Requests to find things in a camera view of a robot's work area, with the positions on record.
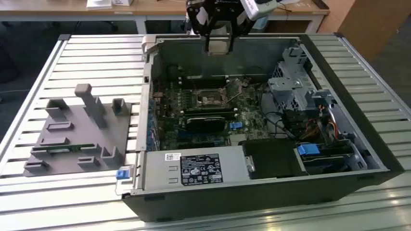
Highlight metal socket cover frame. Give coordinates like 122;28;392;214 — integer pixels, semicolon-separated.
222;80;245;102

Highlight grey power supply unit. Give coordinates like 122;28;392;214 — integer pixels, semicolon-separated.
141;146;256;191

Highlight green motherboard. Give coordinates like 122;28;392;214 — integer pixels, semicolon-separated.
149;77;280;152

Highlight wooden desk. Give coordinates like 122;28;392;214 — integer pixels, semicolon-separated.
0;0;332;34

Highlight black plastic air shroud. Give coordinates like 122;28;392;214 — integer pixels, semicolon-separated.
241;139;310;180

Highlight wooden cabinet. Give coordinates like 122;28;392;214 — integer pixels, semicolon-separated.
318;0;411;64

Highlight green RAM stick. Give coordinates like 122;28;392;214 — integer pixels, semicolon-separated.
33;143;97;154

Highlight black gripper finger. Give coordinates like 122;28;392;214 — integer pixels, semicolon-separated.
229;9;256;53
187;2;215;57

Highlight black open PC case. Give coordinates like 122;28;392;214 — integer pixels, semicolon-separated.
114;33;406;223

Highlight square silver CPU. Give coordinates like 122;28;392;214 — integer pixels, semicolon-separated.
210;39;232;55

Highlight silver chipset heatsink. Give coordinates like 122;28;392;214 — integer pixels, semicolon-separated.
232;134;250;145

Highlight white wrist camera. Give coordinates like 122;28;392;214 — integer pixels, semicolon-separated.
241;0;278;21

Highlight CPU socket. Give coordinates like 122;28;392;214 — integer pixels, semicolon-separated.
195;89;232;109

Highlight yellow red wire harness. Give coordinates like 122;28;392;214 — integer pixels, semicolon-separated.
302;117;341;141

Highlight silver metal drive cage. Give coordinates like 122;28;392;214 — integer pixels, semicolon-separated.
268;47;338;114

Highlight black graphics card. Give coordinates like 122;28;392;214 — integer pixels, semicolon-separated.
185;116;226;132

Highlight thin wire locking lever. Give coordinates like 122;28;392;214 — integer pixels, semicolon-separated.
198;101;230;108

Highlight blue disk carrier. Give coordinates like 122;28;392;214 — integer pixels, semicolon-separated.
297;143;322;156

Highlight grey parts rack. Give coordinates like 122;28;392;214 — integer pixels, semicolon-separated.
25;83;135;178

